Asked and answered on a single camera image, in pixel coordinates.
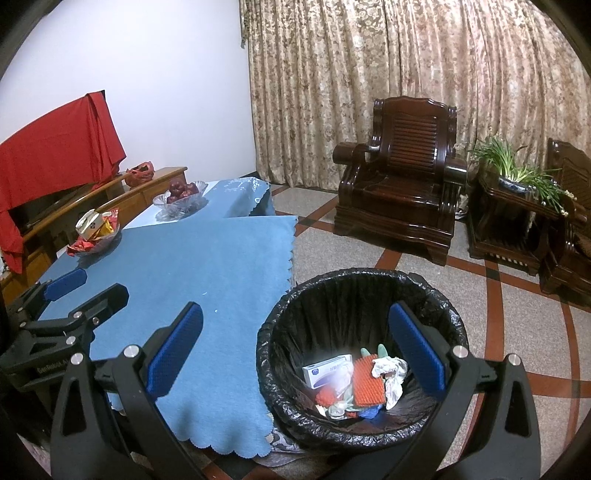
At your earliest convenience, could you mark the patterned cloth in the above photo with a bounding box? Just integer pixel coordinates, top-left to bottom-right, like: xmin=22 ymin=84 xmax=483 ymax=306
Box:
xmin=254 ymin=425 xmax=308 ymax=469

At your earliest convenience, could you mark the glass fruit bowl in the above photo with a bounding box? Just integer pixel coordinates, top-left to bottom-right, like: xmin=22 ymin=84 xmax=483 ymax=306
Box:
xmin=153 ymin=180 xmax=208 ymax=221

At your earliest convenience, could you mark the potted green plant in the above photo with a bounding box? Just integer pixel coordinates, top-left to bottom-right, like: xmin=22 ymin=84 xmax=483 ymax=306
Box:
xmin=468 ymin=134 xmax=578 ymax=215

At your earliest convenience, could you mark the white snack box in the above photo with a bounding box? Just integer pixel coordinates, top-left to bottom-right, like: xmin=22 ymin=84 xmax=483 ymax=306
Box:
xmin=75 ymin=210 xmax=105 ymax=238

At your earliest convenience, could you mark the yellow red snack packet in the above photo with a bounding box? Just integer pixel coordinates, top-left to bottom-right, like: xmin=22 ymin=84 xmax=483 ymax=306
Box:
xmin=97 ymin=209 xmax=121 ymax=238

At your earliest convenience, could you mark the wooden television cabinet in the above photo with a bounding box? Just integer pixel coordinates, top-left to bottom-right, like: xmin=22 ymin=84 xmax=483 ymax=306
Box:
xmin=0 ymin=166 xmax=188 ymax=296

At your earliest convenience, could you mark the white tissue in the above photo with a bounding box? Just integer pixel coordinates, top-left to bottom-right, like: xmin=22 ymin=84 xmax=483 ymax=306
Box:
xmin=372 ymin=355 xmax=409 ymax=409

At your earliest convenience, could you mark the beige floral curtain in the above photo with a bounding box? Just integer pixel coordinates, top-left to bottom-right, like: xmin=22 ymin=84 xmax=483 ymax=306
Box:
xmin=239 ymin=0 xmax=591 ymax=197

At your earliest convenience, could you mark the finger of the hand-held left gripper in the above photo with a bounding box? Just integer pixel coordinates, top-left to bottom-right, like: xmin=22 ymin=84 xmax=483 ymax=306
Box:
xmin=18 ymin=283 xmax=130 ymax=342
xmin=9 ymin=268 xmax=88 ymax=324

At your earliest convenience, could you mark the black-lined trash bin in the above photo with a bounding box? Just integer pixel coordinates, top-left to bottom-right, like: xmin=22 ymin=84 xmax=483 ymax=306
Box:
xmin=256 ymin=268 xmax=469 ymax=450

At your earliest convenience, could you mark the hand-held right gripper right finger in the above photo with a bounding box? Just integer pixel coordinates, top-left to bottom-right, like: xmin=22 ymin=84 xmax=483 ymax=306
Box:
xmin=388 ymin=301 xmax=542 ymax=480

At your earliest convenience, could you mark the orange bumpy mat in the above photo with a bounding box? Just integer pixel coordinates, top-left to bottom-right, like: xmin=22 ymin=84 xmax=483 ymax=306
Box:
xmin=352 ymin=354 xmax=386 ymax=408

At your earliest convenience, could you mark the pale blue tablecloth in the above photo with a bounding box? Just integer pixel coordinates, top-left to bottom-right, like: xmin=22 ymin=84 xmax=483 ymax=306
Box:
xmin=124 ymin=178 xmax=273 ymax=229

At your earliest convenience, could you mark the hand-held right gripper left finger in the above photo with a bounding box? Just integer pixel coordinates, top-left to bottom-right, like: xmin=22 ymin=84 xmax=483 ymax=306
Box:
xmin=50 ymin=301 xmax=205 ymax=480

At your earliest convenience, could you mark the white cardboard box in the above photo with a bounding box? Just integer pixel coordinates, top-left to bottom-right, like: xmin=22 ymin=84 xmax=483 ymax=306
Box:
xmin=302 ymin=354 xmax=355 ymax=393

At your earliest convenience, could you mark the black television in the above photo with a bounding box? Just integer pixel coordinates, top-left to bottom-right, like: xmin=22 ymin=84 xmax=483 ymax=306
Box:
xmin=9 ymin=182 xmax=100 ymax=232

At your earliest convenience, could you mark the red plastic bag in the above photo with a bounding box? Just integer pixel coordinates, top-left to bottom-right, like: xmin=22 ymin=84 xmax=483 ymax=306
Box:
xmin=126 ymin=161 xmax=155 ymax=188

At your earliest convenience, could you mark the glass snack bowl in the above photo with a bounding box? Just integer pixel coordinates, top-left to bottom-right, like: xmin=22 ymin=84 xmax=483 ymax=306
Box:
xmin=74 ymin=222 xmax=122 ymax=254

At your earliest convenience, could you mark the dark wooden side table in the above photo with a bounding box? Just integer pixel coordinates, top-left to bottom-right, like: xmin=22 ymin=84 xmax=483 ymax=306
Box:
xmin=466 ymin=173 xmax=568 ymax=278

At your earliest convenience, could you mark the red cloth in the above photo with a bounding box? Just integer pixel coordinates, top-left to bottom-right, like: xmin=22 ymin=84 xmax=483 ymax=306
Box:
xmin=0 ymin=91 xmax=126 ymax=274

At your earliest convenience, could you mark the dark wooden armchair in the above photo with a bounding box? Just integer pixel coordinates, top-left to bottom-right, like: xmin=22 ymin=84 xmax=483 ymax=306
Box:
xmin=332 ymin=96 xmax=468 ymax=266
xmin=538 ymin=138 xmax=591 ymax=310

